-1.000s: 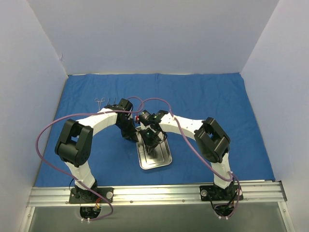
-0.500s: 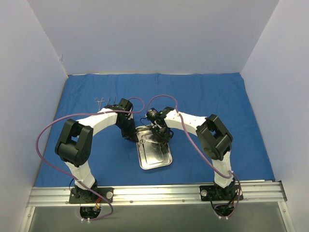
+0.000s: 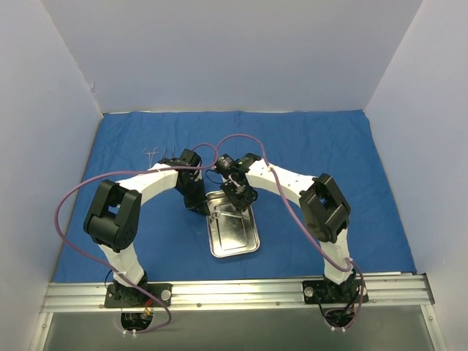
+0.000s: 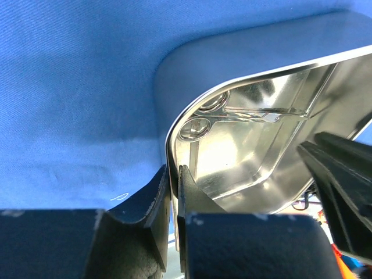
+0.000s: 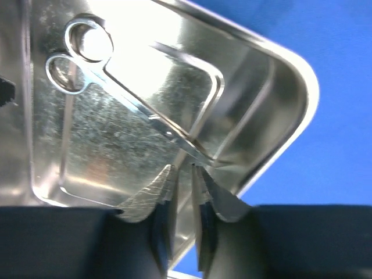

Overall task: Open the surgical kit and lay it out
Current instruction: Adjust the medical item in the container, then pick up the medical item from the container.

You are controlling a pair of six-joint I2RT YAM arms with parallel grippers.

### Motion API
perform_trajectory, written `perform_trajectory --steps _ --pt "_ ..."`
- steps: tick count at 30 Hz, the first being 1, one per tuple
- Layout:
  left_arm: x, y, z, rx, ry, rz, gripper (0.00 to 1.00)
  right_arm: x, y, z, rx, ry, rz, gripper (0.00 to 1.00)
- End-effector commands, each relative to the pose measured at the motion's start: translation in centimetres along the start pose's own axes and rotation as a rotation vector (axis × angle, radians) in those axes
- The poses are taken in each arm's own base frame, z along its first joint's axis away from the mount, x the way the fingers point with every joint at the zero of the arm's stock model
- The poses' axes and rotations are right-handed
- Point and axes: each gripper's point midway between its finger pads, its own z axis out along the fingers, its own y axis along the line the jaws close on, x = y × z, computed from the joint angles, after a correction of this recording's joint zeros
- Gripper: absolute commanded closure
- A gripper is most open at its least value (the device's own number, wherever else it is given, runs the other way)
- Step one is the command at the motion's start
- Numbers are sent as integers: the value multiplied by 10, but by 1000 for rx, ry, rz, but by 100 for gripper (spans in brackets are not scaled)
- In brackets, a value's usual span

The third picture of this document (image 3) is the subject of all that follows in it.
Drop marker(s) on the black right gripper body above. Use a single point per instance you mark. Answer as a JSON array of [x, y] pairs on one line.
[[240, 195]]

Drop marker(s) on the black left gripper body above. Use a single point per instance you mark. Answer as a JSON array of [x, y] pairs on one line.
[[194, 197]]

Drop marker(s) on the steel forceps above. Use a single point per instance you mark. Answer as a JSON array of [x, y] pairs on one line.
[[150, 153], [218, 212]]

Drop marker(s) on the stainless steel instrument tray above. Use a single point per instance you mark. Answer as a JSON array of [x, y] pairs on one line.
[[230, 236]]

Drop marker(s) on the blue surgical drape cloth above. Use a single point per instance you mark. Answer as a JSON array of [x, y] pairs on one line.
[[172, 243]]

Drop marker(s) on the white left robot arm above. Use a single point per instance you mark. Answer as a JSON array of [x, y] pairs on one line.
[[113, 217]]

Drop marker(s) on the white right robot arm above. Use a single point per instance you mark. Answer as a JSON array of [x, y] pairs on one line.
[[324, 208]]

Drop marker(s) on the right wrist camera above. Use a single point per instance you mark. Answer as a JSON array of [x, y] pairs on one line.
[[224, 164]]

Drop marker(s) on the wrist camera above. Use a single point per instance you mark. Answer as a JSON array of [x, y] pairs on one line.
[[190, 158], [224, 164]]

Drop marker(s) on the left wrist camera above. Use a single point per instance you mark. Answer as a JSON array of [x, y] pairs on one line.
[[190, 158]]

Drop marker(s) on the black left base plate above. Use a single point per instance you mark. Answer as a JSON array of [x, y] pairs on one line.
[[119, 296]]

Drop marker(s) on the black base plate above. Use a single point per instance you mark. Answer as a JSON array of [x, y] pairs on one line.
[[326, 292], [119, 296]]

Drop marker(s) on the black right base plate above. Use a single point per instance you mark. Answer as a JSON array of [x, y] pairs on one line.
[[326, 292]]

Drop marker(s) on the aluminium front rail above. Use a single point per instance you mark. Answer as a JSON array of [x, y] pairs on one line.
[[383, 289]]

